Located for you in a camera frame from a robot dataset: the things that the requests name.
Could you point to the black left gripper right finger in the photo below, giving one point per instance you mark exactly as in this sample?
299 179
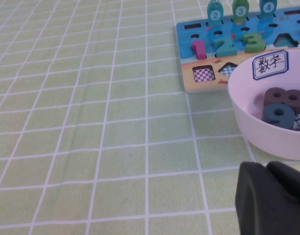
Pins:
291 181

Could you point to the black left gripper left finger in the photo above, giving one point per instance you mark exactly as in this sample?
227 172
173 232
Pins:
262 208

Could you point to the dark blue number nine piece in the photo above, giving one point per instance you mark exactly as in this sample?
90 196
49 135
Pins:
288 120

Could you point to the pink plastic bowl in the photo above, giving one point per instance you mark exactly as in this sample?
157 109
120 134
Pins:
242 110

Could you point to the green number three piece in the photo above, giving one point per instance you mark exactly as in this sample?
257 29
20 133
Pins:
253 44

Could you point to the teal number two piece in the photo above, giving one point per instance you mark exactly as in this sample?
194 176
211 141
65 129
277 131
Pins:
224 47

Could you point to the pink number one piece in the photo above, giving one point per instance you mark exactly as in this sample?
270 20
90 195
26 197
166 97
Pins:
199 50

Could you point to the blue wooden puzzle board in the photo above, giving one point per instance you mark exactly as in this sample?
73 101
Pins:
186 41

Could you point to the teal fish number four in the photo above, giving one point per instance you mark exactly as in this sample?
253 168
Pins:
268 8

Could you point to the green fish number three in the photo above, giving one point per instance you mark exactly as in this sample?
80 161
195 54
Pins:
240 11

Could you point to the teal fish number two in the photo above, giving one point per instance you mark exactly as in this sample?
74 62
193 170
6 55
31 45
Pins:
215 14

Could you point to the green checked tablecloth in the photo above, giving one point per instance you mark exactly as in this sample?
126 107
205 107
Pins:
66 122

